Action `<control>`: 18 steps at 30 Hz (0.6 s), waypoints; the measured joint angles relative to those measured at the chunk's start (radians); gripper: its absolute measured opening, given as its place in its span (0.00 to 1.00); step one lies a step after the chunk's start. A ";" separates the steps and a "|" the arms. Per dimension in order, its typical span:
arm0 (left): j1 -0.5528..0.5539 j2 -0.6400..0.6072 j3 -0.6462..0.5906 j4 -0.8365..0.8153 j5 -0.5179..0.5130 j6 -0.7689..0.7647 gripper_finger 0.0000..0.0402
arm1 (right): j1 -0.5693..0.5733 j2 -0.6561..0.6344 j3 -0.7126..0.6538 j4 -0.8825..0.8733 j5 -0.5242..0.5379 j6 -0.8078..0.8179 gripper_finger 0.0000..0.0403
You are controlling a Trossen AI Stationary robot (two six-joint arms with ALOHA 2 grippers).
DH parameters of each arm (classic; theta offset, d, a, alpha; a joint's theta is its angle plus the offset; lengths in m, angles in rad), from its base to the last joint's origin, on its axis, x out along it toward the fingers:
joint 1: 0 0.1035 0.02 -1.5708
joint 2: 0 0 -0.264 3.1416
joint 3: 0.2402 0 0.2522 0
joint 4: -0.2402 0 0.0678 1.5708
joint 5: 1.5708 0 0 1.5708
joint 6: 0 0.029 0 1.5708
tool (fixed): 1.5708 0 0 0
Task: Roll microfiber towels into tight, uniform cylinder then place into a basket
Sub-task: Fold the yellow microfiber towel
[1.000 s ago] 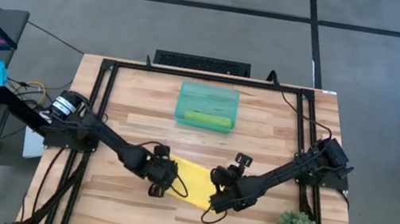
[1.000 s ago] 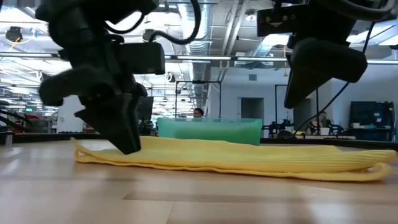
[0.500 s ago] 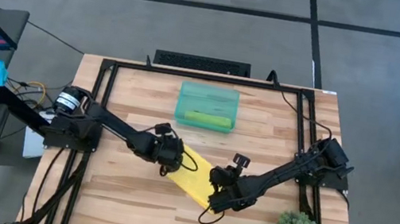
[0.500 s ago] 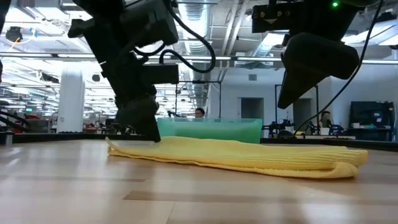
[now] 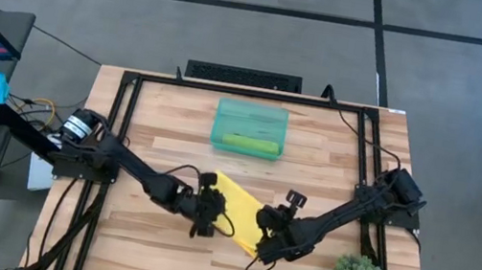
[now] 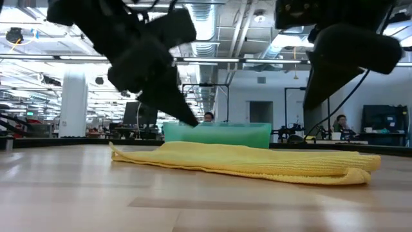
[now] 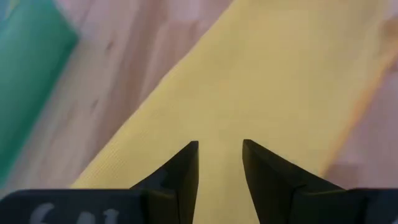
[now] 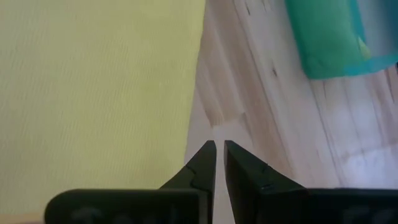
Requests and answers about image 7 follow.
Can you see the yellow microfiber towel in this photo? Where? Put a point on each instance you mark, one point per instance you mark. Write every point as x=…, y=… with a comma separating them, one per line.
x=248, y=77

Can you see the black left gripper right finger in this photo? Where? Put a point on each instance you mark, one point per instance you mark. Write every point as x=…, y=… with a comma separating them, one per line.
x=273, y=186

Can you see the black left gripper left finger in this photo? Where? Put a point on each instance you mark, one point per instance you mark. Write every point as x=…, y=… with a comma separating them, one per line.
x=177, y=186

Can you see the teal translucent plastic basket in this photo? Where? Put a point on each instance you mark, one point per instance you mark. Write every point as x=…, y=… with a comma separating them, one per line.
x=25, y=77

